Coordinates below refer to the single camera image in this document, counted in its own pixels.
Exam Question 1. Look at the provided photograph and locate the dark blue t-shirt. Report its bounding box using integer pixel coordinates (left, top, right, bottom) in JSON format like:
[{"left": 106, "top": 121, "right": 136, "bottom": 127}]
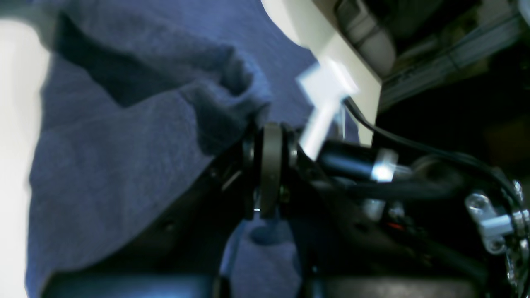
[{"left": 25, "top": 0, "right": 316, "bottom": 298}]

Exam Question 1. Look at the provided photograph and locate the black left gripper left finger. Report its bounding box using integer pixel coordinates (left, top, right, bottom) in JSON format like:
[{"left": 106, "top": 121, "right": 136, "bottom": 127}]
[{"left": 42, "top": 129, "right": 265, "bottom": 298}]

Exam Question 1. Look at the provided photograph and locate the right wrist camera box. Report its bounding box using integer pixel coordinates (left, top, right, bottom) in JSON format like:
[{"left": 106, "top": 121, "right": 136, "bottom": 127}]
[{"left": 297, "top": 58, "right": 359, "bottom": 161}]

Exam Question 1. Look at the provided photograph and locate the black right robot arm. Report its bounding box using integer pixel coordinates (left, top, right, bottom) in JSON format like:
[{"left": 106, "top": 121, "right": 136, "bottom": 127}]
[{"left": 316, "top": 141, "right": 529, "bottom": 298}]

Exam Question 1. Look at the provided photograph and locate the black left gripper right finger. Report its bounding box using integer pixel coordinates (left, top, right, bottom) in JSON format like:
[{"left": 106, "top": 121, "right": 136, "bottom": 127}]
[{"left": 262, "top": 123, "right": 514, "bottom": 298}]

